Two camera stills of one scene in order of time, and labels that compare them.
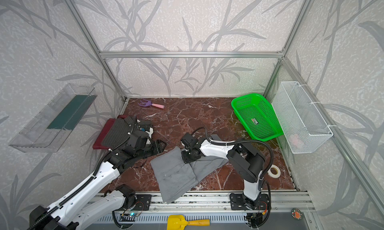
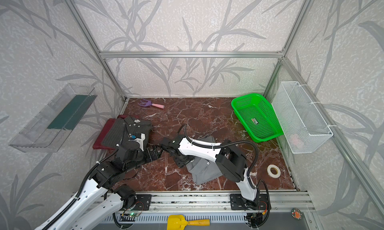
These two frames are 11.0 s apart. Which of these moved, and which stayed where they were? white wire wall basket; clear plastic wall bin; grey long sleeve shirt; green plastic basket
Moved: grey long sleeve shirt
Stayed: white wire wall basket; green plastic basket; clear plastic wall bin
